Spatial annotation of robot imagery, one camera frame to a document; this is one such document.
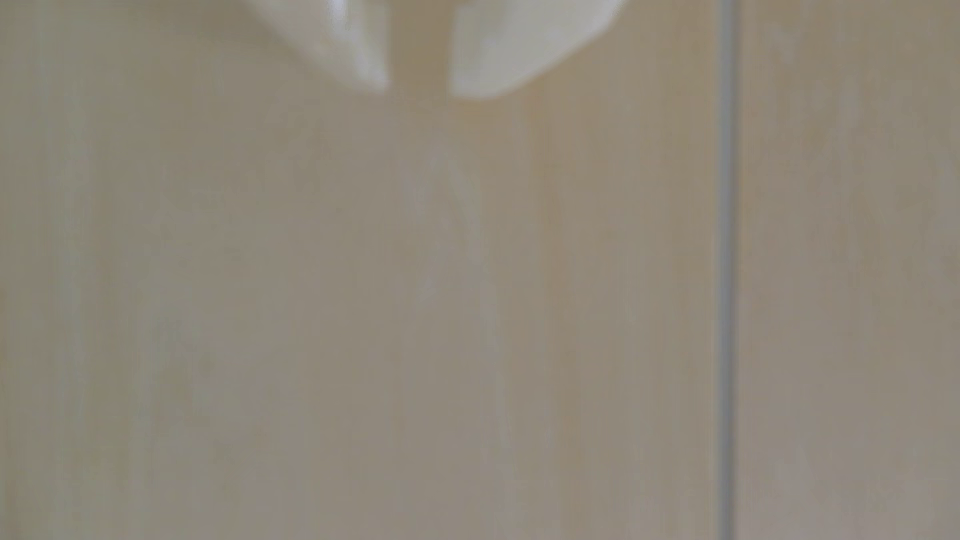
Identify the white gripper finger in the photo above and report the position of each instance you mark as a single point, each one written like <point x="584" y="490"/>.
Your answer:
<point x="517" y="37"/>
<point x="337" y="34"/>

